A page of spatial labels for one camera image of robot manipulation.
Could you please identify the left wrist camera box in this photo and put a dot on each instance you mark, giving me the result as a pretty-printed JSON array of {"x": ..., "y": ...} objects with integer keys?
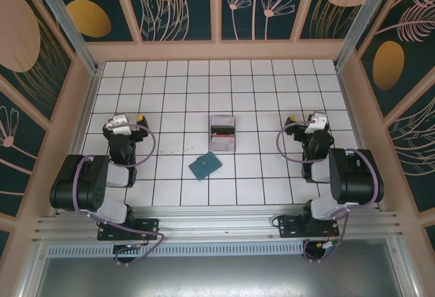
[{"x": 119, "y": 123}]

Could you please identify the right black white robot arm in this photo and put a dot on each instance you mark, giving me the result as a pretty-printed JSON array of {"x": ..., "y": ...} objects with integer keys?
[{"x": 353, "y": 178}]

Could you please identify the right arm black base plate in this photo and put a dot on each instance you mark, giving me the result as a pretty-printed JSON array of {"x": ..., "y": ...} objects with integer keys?
[{"x": 289, "y": 229}]

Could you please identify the aluminium frame post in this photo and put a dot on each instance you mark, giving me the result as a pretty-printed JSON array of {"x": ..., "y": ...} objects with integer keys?
[
  {"x": 68, "y": 18},
  {"x": 362, "y": 18}
]

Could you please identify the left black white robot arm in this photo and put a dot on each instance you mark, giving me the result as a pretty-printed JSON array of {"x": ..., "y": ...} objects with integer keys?
[{"x": 78, "y": 185}]

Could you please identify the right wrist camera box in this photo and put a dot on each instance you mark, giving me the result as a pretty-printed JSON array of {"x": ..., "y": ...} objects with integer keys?
[{"x": 316, "y": 123}]

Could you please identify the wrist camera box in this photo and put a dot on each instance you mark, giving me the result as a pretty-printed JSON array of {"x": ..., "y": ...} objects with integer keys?
[
  {"x": 316, "y": 123},
  {"x": 119, "y": 123}
]

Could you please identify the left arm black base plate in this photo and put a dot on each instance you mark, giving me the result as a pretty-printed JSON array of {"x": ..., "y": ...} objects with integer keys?
[{"x": 149, "y": 228}]

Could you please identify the grey metal sheet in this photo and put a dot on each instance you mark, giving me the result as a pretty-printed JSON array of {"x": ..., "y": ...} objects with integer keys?
[{"x": 217, "y": 276}]

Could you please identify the teal leather card holder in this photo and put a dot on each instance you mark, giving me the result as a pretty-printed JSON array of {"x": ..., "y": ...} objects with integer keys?
[{"x": 205, "y": 166}]

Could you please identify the black glossy card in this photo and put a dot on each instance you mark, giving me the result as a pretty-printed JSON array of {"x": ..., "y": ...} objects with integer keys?
[{"x": 222, "y": 129}]

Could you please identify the aluminium mounting rail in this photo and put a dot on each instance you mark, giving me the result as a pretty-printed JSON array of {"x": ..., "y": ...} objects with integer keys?
[{"x": 217, "y": 225}]

